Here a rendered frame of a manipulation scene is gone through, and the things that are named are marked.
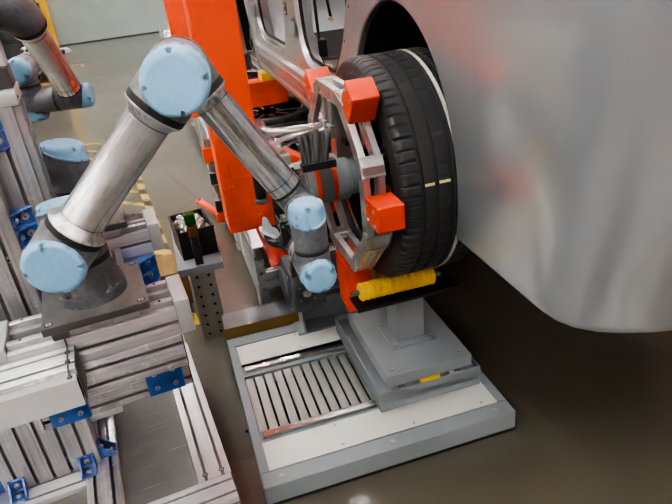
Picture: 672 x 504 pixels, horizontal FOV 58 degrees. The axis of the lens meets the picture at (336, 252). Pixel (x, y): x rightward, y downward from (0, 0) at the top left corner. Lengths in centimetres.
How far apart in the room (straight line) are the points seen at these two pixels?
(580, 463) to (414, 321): 66
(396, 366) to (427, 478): 35
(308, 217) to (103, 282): 48
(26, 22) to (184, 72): 78
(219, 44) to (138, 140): 104
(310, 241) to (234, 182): 104
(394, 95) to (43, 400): 106
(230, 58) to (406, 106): 78
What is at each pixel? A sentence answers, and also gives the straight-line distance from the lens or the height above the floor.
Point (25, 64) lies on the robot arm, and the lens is 207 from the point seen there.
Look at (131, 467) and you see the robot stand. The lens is 190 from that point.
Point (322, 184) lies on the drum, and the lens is 172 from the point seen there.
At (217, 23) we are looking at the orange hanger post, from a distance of 213.
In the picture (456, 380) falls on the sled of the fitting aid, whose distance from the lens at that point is 209.
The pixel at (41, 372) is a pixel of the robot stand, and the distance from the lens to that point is 141.
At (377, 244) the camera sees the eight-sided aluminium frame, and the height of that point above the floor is 74.
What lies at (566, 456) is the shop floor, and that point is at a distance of 208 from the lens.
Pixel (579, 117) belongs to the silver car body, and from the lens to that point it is 111.
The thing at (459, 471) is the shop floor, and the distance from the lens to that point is 200.
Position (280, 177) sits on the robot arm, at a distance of 131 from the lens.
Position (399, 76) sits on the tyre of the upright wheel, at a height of 114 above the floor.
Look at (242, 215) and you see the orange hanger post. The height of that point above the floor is 59.
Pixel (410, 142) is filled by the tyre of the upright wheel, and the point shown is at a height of 101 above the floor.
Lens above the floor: 148
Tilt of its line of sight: 27 degrees down
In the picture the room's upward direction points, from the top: 6 degrees counter-clockwise
